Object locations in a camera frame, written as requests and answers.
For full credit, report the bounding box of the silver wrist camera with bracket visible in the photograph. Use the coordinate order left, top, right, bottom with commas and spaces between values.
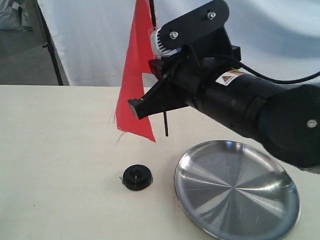
150, 0, 241, 62

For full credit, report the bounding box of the black cable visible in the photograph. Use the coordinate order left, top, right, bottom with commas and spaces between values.
207, 57, 320, 83

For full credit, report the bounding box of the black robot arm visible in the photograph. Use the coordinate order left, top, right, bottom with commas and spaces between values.
128, 55, 320, 174

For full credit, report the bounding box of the white backdrop cloth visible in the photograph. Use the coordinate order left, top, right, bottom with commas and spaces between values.
38, 0, 320, 87

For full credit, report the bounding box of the round steel plate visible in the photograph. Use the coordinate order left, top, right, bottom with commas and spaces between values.
174, 140, 301, 240

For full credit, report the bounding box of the red flag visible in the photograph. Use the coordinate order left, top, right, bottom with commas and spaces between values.
115, 0, 156, 142

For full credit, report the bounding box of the white sack in background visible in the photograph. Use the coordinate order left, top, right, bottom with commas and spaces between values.
0, 0, 33, 32

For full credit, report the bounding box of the black stand pole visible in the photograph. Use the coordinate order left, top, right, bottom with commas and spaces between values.
35, 0, 64, 86

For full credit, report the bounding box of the black round flag base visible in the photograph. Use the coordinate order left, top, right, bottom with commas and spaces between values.
119, 164, 153, 191

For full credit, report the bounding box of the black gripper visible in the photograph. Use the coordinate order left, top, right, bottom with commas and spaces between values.
127, 57, 250, 119

